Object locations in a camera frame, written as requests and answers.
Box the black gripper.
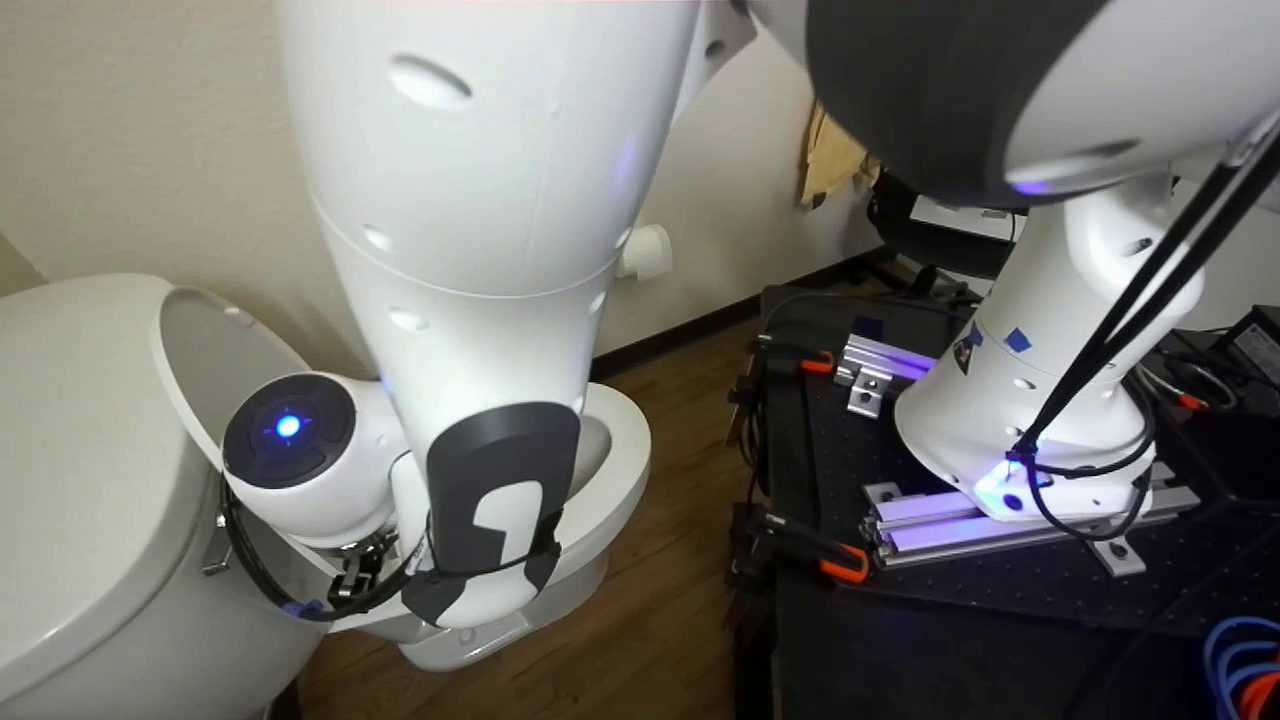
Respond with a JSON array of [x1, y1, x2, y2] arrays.
[[329, 524, 407, 616]]

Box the white toilet lid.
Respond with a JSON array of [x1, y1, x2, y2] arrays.
[[156, 286, 314, 478]]

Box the white toilet seat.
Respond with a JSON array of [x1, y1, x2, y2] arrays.
[[333, 382, 654, 642]]

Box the white toilet with tank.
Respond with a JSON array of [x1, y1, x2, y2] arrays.
[[0, 272, 639, 720]]

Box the white toilet paper roll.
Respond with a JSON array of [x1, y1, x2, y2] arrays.
[[612, 220, 681, 287]]

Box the chrome flush lever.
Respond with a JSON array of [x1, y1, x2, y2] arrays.
[[195, 514, 233, 581]]

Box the orange black clamp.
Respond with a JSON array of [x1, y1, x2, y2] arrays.
[[750, 336, 838, 383], [727, 507, 877, 591]]

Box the black robot table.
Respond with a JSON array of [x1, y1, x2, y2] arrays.
[[727, 281, 1280, 720]]

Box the yellow hanging towel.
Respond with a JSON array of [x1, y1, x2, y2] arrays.
[[797, 102, 882, 217]]

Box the black equipment case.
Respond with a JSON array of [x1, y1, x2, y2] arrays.
[[863, 167, 1032, 287]]

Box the black electronics box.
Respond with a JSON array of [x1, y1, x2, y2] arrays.
[[1173, 300, 1280, 445]]

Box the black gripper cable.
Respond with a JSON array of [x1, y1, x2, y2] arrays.
[[217, 494, 433, 627]]

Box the small aluminium bracket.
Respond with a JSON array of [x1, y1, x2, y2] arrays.
[[832, 332, 938, 423]]

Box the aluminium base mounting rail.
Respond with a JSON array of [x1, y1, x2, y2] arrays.
[[859, 458, 1204, 581]]

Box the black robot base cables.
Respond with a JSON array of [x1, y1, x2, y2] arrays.
[[1011, 114, 1280, 541]]

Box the red tipped wire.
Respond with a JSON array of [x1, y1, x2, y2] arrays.
[[1137, 361, 1235, 422]]

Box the blue coiled cable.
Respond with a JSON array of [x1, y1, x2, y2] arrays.
[[1194, 614, 1280, 720]]

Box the orange cable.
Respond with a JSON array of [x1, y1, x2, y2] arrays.
[[1235, 664, 1280, 720]]

